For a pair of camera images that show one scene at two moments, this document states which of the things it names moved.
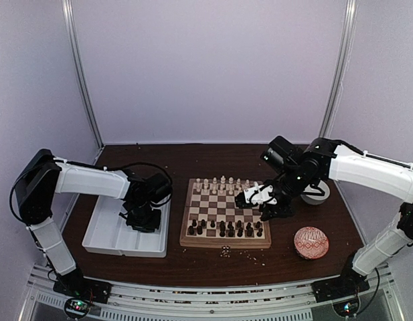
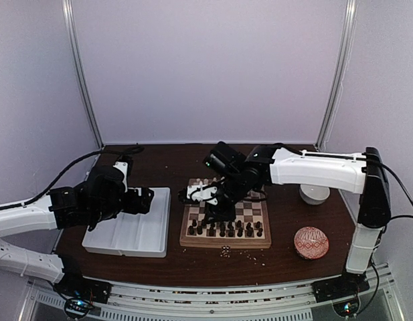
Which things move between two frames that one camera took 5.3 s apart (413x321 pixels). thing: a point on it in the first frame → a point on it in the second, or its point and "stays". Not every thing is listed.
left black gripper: [150, 227] → [133, 207]
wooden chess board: [211, 218] stays
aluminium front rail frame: [211, 301] stays
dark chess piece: [222, 227] stays
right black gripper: [276, 212] → [221, 215]
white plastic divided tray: [108, 233] stays
